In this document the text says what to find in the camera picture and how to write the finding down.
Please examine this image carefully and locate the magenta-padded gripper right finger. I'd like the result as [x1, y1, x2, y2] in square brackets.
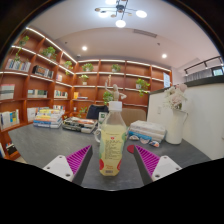
[132, 144, 184, 187]

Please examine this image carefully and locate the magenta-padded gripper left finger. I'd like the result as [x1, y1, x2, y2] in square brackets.
[42, 144, 95, 187]

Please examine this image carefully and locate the dark magazine stack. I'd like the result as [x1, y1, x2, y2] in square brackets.
[62, 116, 99, 134]

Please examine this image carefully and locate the wooden shelf unit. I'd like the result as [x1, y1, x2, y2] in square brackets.
[0, 26, 173, 161]

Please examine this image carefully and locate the grey curtain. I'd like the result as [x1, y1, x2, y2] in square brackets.
[184, 68, 214, 83]

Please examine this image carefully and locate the upright green and white carton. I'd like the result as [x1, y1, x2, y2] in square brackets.
[98, 111, 108, 125]

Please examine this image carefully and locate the black ceiling track rail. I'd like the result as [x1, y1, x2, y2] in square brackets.
[183, 55, 224, 75]

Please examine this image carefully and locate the clear bottle of yellow drink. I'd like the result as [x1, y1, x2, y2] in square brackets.
[98, 100, 128, 177]

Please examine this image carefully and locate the window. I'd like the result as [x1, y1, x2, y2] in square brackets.
[211, 66, 224, 77]

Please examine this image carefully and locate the colourful book stack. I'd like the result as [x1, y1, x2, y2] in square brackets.
[32, 108, 64, 129]

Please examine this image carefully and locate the ceiling lamp with round bulbs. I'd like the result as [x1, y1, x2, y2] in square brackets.
[94, 0, 148, 29]

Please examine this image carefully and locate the ceiling air vent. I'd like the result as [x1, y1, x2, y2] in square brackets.
[133, 28, 158, 38]

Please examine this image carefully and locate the wooden artist mannequin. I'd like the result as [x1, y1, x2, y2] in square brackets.
[104, 74, 128, 103]

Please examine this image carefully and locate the beige chair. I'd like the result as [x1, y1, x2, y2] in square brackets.
[120, 107, 148, 127]

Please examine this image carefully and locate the white pitcher vase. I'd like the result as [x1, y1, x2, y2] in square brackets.
[165, 108, 189, 145]

